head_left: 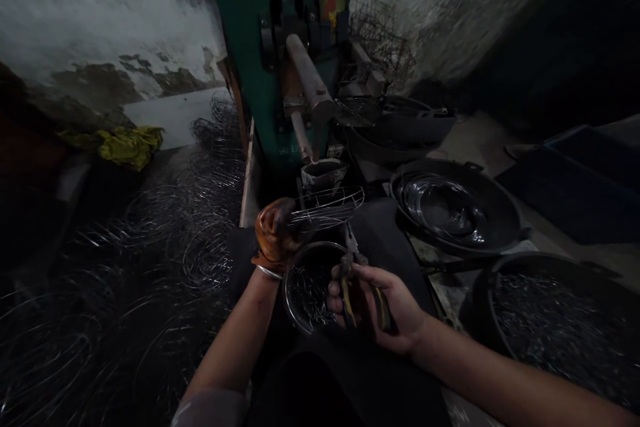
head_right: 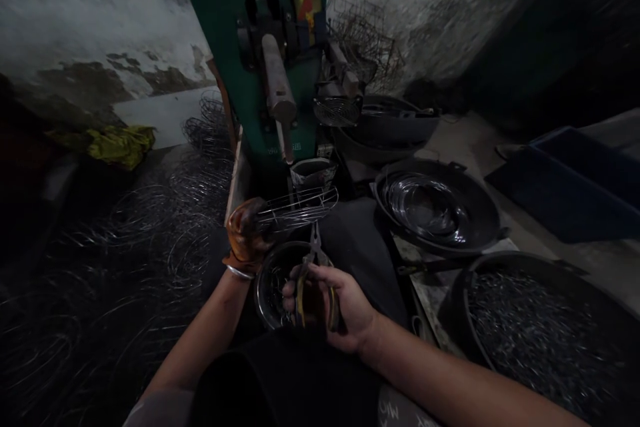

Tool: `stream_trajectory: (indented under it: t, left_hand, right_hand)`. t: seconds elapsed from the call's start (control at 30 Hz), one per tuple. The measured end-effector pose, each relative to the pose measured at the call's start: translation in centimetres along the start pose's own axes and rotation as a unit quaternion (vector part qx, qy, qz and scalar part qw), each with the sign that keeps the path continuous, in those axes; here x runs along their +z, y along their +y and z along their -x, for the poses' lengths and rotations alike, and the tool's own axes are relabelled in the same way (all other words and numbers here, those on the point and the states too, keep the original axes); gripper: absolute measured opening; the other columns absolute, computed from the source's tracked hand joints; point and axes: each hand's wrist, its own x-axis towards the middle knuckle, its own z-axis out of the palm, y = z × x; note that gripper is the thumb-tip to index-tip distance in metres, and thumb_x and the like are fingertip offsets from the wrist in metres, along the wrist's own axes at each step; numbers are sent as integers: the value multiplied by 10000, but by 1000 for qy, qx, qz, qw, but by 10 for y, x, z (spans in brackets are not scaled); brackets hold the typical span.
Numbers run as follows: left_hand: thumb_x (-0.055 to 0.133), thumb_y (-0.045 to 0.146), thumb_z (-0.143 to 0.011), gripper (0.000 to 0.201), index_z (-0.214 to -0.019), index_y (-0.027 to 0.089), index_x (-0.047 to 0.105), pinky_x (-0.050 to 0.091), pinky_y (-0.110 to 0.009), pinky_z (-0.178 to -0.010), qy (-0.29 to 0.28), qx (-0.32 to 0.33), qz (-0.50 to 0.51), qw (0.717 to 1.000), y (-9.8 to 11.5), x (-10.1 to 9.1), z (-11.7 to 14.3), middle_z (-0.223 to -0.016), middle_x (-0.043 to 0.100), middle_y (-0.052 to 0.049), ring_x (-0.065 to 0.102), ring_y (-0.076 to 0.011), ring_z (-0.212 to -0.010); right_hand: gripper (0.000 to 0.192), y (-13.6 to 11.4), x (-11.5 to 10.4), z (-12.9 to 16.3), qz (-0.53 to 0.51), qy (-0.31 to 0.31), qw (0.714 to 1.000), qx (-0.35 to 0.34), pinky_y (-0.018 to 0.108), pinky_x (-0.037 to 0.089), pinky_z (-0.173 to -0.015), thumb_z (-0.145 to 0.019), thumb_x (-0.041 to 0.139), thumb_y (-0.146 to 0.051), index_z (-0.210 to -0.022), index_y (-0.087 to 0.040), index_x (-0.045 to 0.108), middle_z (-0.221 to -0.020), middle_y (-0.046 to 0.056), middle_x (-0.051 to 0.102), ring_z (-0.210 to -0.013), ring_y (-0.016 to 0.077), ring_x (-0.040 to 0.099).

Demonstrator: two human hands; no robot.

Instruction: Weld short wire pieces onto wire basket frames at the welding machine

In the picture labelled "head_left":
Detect person's left hand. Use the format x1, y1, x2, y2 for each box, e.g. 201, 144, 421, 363
255, 197, 304, 265

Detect person's right hand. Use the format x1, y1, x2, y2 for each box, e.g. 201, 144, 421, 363
326, 262, 430, 358

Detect wire fan guard frame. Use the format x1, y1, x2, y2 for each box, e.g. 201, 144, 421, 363
289, 186, 365, 233

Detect pliers with striped handles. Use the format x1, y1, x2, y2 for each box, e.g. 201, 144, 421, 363
341, 224, 394, 333

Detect black basin with round grille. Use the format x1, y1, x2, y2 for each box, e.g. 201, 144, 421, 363
345, 95, 459, 163

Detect green spot welding machine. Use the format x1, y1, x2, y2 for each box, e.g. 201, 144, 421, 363
199, 0, 361, 200

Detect yellow cloth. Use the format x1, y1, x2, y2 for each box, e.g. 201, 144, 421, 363
57, 125, 166, 173

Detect dark blue crate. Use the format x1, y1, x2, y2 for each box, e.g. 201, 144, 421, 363
495, 124, 640, 243

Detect steel bowl of wire pieces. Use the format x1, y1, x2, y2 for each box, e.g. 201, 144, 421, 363
283, 240, 351, 337

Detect round spiral wire grille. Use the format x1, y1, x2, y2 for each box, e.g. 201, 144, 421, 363
333, 95, 383, 127

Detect pile of wire fan guards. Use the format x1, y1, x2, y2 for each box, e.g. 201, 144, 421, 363
0, 91, 251, 427

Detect black basin with wire rings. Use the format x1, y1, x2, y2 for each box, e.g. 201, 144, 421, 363
389, 157, 530, 260

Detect pile of rusty wire mesh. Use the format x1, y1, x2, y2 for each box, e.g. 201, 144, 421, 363
348, 0, 419, 93

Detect black basin with wire pieces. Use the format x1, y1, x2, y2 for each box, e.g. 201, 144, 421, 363
469, 252, 640, 410

